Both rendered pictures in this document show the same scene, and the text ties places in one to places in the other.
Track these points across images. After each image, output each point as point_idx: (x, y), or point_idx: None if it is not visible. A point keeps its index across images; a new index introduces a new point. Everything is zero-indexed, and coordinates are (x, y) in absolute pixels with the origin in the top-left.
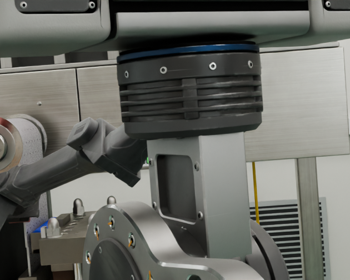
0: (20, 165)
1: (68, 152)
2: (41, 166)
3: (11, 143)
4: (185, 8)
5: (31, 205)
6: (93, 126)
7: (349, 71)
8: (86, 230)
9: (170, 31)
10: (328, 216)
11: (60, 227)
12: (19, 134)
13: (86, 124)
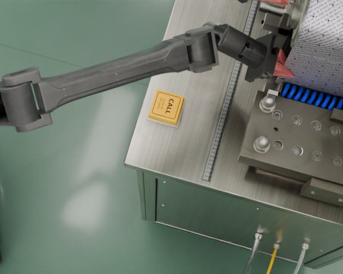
0: (292, 49)
1: (69, 74)
2: (121, 58)
3: (295, 31)
4: None
5: (252, 72)
6: (2, 82)
7: None
8: (281, 138)
9: None
10: None
11: (321, 116)
12: (296, 36)
13: (8, 76)
